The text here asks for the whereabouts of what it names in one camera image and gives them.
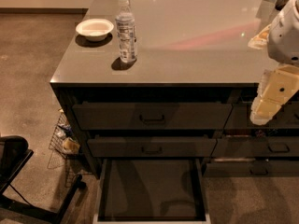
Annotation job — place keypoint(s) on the white bowl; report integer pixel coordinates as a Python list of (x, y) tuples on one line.
[(95, 30)]

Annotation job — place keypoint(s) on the drawer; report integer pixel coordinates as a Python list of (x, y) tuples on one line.
[(151, 191), (286, 118), (259, 168), (151, 116), (253, 147), (137, 147)]

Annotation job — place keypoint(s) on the clear plastic water bottle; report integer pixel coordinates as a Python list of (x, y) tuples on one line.
[(125, 25)]

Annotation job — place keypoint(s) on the yellow item on counter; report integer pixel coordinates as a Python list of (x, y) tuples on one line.
[(261, 39)]

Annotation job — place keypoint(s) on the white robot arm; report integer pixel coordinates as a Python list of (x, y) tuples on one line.
[(283, 39)]

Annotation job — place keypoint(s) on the dark cabinet counter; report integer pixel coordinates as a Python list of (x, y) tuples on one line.
[(189, 51)]

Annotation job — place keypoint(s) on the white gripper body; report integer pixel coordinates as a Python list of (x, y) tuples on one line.
[(286, 39)]

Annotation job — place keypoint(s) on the wire basket with items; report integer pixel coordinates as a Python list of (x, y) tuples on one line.
[(58, 155)]

